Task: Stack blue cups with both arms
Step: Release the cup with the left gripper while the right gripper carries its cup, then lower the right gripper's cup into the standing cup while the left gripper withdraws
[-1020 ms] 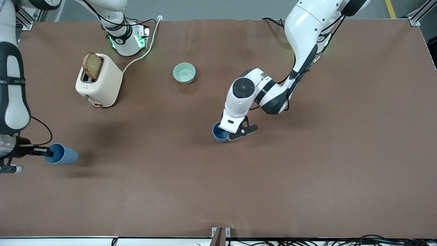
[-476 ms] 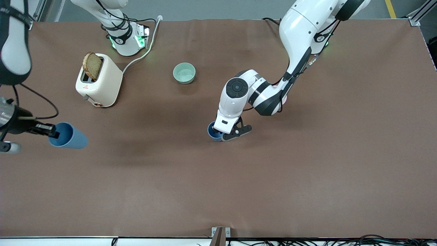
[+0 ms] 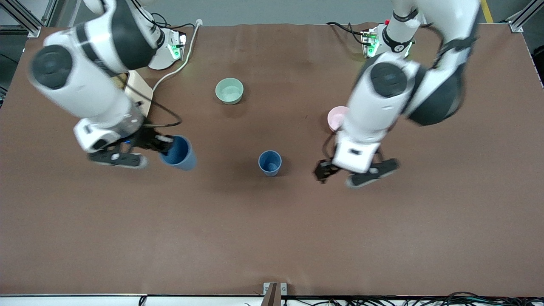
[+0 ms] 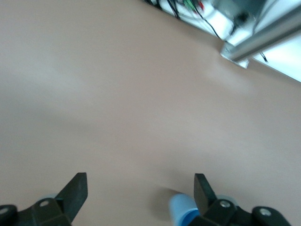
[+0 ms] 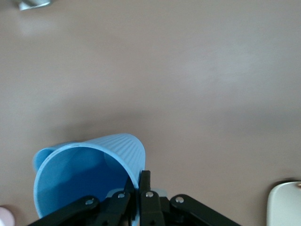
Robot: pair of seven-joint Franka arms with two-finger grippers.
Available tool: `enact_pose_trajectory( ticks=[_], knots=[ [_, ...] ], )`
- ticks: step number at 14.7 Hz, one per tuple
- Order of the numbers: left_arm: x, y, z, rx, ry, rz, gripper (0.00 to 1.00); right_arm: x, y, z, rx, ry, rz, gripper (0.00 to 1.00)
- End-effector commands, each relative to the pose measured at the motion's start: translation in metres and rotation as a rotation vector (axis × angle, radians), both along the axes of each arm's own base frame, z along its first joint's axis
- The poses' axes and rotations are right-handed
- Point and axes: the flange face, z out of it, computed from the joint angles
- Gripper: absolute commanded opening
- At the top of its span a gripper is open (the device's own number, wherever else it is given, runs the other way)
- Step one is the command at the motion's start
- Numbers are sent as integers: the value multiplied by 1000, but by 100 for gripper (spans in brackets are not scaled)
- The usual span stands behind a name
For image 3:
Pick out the large blue cup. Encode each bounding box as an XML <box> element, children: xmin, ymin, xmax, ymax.
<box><xmin>159</xmin><ymin>135</ymin><xmax>197</xmax><ymax>171</ymax></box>

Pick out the beige wooden box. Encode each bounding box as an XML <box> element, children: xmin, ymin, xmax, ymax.
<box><xmin>123</xmin><ymin>70</ymin><xmax>153</xmax><ymax>118</ymax></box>

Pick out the small blue cup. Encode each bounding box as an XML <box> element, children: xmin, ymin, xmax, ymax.
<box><xmin>258</xmin><ymin>150</ymin><xmax>283</xmax><ymax>177</ymax></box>

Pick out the green bowl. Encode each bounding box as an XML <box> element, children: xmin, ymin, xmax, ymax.
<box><xmin>215</xmin><ymin>77</ymin><xmax>244</xmax><ymax>105</ymax></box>

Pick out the yellow floor tape strip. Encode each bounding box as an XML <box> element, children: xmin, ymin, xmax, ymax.
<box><xmin>480</xmin><ymin>0</ymin><xmax>494</xmax><ymax>24</ymax></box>

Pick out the white cable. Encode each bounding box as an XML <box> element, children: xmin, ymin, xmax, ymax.
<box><xmin>152</xmin><ymin>19</ymin><xmax>203</xmax><ymax>92</ymax></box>

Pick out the metal table bracket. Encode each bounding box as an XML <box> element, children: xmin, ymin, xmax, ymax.
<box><xmin>263</xmin><ymin>282</ymin><xmax>288</xmax><ymax>306</ymax></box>

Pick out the black cable bundle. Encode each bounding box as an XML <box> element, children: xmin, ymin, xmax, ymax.
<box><xmin>282</xmin><ymin>291</ymin><xmax>544</xmax><ymax>306</ymax></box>

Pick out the aluminium frame profile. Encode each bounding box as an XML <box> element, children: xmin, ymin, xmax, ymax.
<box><xmin>0</xmin><ymin>0</ymin><xmax>58</xmax><ymax>38</ymax></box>
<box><xmin>507</xmin><ymin>0</ymin><xmax>544</xmax><ymax>33</ymax></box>

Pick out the white table edge rail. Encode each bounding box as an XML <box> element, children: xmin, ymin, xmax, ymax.
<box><xmin>0</xmin><ymin>293</ymin><xmax>264</xmax><ymax>306</ymax></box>

